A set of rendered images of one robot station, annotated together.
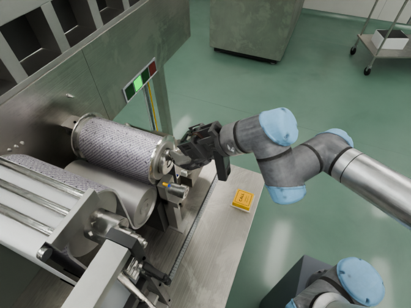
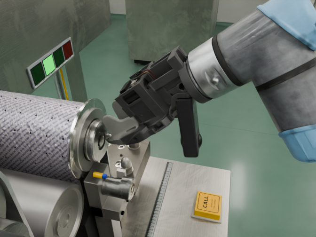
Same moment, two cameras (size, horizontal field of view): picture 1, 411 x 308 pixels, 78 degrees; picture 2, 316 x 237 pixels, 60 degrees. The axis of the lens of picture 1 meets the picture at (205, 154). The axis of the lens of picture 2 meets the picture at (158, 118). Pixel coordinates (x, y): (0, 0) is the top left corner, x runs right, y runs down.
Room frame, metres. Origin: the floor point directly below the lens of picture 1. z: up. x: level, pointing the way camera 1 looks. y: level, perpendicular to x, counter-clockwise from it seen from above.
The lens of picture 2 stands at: (0.06, 0.06, 1.58)
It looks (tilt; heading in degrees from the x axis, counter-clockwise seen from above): 37 degrees down; 352
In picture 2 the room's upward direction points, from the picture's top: straight up
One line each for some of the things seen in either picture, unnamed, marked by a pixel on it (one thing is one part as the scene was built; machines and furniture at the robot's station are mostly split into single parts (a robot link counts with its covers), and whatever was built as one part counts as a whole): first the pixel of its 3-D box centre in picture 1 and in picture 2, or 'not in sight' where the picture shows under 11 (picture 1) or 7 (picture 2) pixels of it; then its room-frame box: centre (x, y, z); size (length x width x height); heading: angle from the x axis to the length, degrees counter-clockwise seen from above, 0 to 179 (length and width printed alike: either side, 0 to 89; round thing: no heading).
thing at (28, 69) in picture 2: (141, 79); (53, 60); (0.93, 0.27, 1.19); 0.25 x 0.01 x 0.07; 158
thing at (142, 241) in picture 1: (132, 239); not in sight; (0.18, 0.14, 1.34); 0.06 x 0.03 x 0.03; 68
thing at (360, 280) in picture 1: (351, 285); not in sight; (0.16, -0.40, 1.07); 0.13 x 0.12 x 0.14; 121
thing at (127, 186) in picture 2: (183, 191); (127, 188); (0.38, 0.07, 1.18); 0.04 x 0.02 x 0.04; 158
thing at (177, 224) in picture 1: (175, 207); (114, 223); (0.40, 0.10, 1.05); 0.06 x 0.05 x 0.31; 68
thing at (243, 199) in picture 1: (243, 199); (208, 205); (0.51, -0.15, 0.91); 0.07 x 0.07 x 0.02; 68
